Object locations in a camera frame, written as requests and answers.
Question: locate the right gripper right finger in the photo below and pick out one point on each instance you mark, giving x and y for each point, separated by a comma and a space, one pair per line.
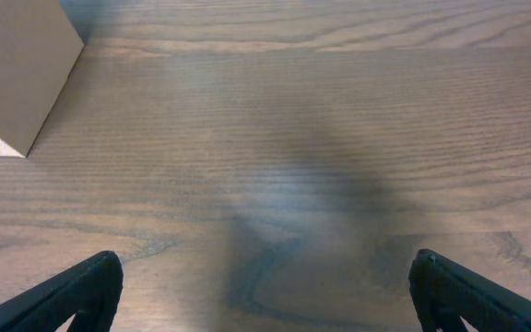
449, 297

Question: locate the brown cardboard box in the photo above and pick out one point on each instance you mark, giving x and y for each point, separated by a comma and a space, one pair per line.
38, 49

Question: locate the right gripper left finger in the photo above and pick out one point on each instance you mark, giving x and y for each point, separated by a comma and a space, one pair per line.
86, 294

